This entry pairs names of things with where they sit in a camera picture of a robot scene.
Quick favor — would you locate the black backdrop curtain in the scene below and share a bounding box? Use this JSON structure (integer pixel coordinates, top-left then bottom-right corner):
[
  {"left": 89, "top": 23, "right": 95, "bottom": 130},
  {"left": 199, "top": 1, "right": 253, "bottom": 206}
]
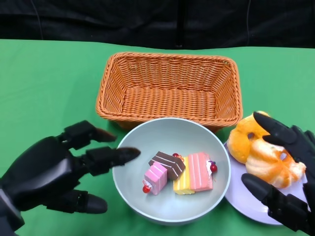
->
[{"left": 0, "top": 0, "right": 315, "bottom": 50}]

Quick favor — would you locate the pale green ribbed bowl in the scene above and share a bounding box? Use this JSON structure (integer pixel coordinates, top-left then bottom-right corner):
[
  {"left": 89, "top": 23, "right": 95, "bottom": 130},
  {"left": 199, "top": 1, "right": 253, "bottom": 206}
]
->
[{"left": 112, "top": 117, "right": 231, "bottom": 226}]

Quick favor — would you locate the brown chocolate cake slice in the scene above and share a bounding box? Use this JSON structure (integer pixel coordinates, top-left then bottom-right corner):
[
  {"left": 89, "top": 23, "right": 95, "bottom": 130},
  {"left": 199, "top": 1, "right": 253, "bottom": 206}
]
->
[{"left": 148, "top": 151, "right": 187, "bottom": 181}]

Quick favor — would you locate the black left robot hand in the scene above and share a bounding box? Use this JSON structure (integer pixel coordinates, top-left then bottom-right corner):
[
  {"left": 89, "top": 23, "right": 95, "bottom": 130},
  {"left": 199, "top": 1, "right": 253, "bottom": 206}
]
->
[{"left": 0, "top": 119, "right": 141, "bottom": 215}]

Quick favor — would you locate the pale striped ring bread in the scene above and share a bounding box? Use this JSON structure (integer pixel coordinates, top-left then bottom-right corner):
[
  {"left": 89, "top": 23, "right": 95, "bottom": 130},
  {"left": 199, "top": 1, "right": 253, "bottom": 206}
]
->
[{"left": 245, "top": 139, "right": 307, "bottom": 189}]

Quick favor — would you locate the lilac round plate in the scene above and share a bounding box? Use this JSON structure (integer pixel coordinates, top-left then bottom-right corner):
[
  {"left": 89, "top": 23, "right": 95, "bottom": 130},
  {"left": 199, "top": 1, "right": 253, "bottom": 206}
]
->
[{"left": 222, "top": 140, "right": 315, "bottom": 226}]

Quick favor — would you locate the deep orange ring bread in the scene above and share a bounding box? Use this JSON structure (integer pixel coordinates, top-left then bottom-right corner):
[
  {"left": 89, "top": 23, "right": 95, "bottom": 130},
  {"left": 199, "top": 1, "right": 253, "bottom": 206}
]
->
[{"left": 226, "top": 110, "right": 271, "bottom": 164}]

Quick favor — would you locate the orange wicker basket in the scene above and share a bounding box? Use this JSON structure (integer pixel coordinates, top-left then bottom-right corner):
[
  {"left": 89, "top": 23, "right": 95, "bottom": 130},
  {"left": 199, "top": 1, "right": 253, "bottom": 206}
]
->
[{"left": 95, "top": 51, "right": 244, "bottom": 133}]

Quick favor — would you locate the green tablecloth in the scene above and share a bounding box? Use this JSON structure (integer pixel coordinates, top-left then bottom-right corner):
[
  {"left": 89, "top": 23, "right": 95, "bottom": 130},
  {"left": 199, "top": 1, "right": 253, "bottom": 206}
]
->
[{"left": 0, "top": 39, "right": 315, "bottom": 236}]

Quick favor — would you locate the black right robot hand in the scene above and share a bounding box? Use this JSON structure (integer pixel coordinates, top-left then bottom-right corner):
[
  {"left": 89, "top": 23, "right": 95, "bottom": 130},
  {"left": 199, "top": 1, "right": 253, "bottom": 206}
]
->
[{"left": 241, "top": 112, "right": 315, "bottom": 236}]

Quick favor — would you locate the large pink yellow cake slice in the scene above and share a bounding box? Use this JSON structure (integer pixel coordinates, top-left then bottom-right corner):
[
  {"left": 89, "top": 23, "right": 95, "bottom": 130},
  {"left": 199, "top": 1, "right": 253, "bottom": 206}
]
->
[{"left": 173, "top": 152, "right": 219, "bottom": 196}]

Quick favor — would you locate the small pink cake slice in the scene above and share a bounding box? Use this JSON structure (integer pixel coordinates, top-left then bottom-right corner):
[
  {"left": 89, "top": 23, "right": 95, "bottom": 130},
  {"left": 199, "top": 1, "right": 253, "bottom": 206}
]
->
[{"left": 142, "top": 162, "right": 168, "bottom": 196}]

